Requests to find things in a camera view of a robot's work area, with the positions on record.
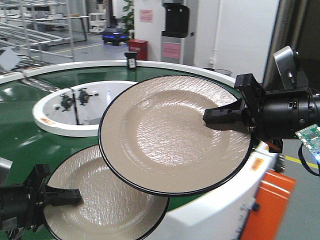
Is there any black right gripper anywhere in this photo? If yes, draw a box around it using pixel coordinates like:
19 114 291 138
202 73 313 153

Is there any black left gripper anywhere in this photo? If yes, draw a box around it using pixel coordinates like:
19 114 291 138
0 164 82 233

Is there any beige plate black rim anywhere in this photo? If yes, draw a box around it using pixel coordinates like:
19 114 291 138
44 145 170 240
98 75 253 197

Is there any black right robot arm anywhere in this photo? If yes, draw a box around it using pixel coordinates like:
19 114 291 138
203 73 320 153

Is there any mesh waste bin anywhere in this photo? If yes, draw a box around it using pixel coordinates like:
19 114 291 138
214 69 232 77

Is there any green circular conveyor belt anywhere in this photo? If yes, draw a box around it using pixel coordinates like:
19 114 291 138
0 65 241 213

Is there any green circuit board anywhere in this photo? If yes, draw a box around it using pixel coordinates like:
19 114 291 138
295 124 320 163

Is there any red fire equipment cabinet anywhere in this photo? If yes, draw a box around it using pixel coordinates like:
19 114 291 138
127 39 148 61

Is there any orange panel on conveyor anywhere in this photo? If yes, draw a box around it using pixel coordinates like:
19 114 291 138
240 170 297 240

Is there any black water dispenser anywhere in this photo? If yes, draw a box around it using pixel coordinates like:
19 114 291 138
161 0 190 64

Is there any blue-lit mobile robot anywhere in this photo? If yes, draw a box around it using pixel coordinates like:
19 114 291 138
101 27 129 46

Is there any green potted plant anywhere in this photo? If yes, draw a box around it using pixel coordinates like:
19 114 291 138
120 0 135 40

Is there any white box on rollers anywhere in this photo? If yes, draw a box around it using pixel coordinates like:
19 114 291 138
0 47 21 72

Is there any metal roller rack shelving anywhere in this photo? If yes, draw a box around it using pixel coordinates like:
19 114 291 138
0 0 88 61

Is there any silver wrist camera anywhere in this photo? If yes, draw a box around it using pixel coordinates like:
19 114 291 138
273 45 306 90

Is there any black usb cable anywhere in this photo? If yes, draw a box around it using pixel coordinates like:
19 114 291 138
298 142 320 177

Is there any white inner conveyor ring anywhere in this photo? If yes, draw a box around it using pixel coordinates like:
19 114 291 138
32 80 138 138

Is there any black sensor box on rail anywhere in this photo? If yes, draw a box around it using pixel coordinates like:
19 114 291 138
124 51 138 70

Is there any white outer conveyor rail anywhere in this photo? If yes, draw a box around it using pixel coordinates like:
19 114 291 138
0 60 236 87

